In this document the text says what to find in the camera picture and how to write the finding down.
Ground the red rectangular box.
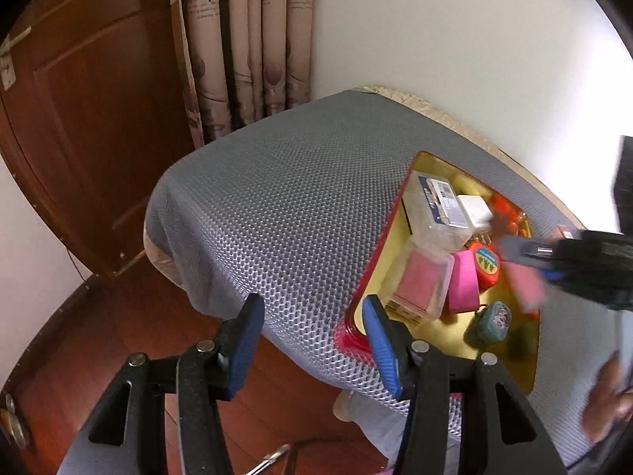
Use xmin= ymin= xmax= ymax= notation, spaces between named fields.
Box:
xmin=488 ymin=193 xmax=525 ymax=238

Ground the pink lipstick tube box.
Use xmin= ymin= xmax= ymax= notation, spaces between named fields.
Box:
xmin=502 ymin=260 xmax=546 ymax=313

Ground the magenta pink box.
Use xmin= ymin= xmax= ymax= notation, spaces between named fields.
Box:
xmin=445 ymin=250 xmax=479 ymax=314

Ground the small teal round case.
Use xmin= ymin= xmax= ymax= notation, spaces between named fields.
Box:
xmin=464 ymin=300 xmax=512 ymax=348

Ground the person right hand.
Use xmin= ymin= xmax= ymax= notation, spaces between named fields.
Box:
xmin=580 ymin=351 xmax=632 ymax=445

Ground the beige patterned curtain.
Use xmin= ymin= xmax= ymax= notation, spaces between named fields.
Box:
xmin=171 ymin=0 xmax=315 ymax=147

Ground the brown wooden door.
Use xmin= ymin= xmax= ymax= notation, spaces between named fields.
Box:
xmin=1 ymin=0 xmax=193 ymax=276

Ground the red toffee tin tray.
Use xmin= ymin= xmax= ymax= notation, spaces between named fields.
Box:
xmin=334 ymin=151 xmax=540 ymax=393

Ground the clear case with blue label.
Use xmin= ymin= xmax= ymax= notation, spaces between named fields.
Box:
xmin=402 ymin=171 xmax=474 ymax=252

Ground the clear case with pink cards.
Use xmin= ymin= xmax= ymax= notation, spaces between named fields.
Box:
xmin=379 ymin=237 xmax=454 ymax=321

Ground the grey mesh mat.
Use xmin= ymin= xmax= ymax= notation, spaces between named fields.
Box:
xmin=142 ymin=85 xmax=633 ymax=471

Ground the white power adapter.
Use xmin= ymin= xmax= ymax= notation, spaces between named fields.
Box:
xmin=457 ymin=195 xmax=493 ymax=233

